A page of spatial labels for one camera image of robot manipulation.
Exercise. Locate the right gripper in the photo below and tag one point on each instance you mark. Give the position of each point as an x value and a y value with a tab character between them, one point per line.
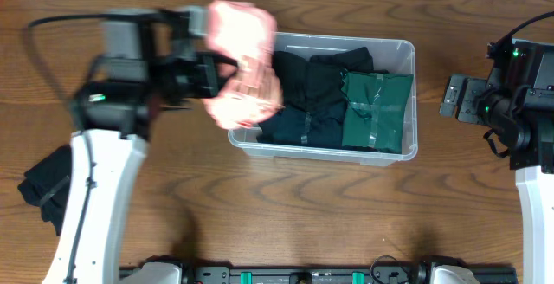
480	89

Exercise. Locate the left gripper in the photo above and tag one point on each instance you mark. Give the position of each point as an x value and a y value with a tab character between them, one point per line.
209	74

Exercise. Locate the pink printed garment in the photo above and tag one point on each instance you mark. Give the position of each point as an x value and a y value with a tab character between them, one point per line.
252	94

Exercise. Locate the dark green garment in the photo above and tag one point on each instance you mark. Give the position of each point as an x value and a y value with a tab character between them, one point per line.
376	105

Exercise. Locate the black garment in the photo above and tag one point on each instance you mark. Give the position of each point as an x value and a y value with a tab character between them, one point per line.
313	84
46	186

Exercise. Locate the dark navy taped garment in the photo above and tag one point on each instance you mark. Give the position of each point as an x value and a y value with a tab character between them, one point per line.
322	128

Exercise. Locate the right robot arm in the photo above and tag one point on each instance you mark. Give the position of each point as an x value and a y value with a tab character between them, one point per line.
515	103

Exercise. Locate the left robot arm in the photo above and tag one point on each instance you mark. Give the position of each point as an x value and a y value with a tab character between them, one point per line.
150	65

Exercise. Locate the clear plastic storage container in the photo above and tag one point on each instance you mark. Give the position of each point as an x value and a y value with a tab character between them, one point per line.
394	55

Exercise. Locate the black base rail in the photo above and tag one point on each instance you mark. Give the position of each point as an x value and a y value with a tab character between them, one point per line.
385	269

